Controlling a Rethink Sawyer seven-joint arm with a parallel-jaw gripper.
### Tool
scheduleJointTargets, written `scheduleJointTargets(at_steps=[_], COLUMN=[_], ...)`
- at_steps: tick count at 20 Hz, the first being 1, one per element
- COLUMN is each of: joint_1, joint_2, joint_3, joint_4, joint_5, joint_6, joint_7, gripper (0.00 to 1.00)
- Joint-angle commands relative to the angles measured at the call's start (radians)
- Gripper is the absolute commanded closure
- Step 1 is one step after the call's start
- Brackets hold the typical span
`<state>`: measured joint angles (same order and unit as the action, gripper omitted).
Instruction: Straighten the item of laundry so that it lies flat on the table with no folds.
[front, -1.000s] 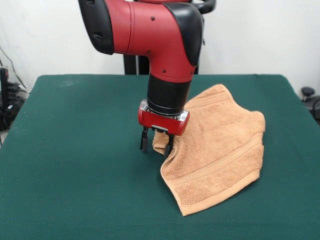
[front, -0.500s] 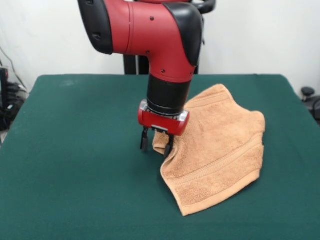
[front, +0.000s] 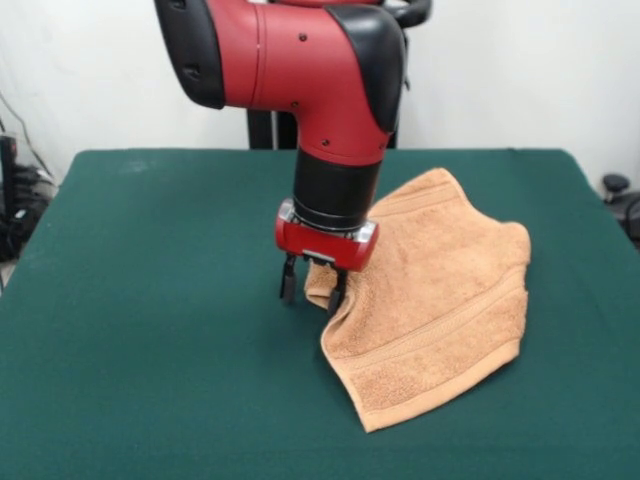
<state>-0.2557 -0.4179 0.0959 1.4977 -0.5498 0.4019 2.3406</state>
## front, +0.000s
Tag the tan terry towel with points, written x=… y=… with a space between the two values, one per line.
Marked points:
x=440 y=310

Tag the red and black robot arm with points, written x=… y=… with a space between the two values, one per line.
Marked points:
x=325 y=100

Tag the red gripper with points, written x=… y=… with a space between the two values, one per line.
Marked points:
x=325 y=245

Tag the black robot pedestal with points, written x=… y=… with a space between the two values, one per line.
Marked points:
x=260 y=130

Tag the dark green table cloth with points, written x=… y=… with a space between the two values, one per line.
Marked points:
x=150 y=375

